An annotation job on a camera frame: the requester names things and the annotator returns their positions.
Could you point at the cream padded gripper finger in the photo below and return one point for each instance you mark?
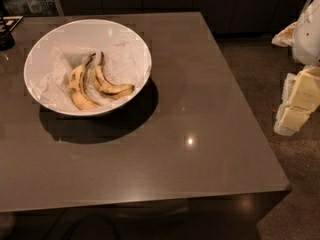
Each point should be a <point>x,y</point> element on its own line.
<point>302,98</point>

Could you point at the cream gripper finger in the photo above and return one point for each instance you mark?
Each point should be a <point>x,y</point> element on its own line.
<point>283,110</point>

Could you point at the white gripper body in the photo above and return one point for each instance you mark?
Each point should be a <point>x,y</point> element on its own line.
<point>307,34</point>

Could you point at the spotted yellow banana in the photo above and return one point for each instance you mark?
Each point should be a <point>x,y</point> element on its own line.
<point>76,86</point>
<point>105,87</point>

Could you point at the white bowl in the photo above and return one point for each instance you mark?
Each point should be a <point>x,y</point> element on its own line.
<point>83,34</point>

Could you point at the white paper liner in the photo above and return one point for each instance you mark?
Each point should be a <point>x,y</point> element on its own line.
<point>85,78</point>

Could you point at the black object on table corner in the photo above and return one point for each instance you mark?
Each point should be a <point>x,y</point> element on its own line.
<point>7,25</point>

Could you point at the shelf with bottles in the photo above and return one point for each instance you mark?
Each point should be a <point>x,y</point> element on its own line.
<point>31,7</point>

